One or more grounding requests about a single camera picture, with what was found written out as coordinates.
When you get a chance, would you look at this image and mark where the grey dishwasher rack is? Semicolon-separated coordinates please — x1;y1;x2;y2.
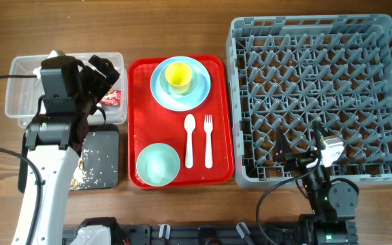
226;14;392;189

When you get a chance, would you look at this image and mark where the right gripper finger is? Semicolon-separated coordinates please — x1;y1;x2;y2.
312;121;328;150
275;128;292;160

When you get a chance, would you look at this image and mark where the green bowl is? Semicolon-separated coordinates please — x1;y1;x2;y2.
136;143;180;187

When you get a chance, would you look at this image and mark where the white plastic fork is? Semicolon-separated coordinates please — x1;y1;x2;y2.
203;114;213;169

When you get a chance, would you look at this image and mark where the white tissue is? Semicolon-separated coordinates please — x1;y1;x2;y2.
33;67;41;79

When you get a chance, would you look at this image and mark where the clear plastic bin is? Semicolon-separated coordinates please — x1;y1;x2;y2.
5;52;127;128

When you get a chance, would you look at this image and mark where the black waste tray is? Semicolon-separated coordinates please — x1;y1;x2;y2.
22;124;119;191

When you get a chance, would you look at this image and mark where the food scraps and rice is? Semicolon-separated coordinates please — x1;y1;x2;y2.
69;131;115;191

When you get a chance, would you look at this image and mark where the red plastic tray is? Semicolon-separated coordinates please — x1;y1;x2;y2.
127;54;235;189

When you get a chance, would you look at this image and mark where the white plastic spoon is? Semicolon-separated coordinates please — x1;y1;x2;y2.
184;114;196;169

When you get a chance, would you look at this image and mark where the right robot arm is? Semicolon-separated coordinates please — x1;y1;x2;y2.
274;122;359;244

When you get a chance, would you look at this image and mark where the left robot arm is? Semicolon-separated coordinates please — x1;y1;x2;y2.
12;54;120;244

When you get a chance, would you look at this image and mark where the light blue small bowl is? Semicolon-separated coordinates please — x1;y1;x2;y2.
159;68;199;99

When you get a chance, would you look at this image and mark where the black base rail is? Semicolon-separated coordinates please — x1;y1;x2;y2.
62;223;359;245

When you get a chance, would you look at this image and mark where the red snack wrapper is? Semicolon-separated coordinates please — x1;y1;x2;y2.
99;89;121;106

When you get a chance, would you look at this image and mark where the yellow plastic cup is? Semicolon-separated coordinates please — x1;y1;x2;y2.
165;62;193;94

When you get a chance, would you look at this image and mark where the light blue plate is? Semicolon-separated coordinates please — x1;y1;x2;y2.
150;56;211;112

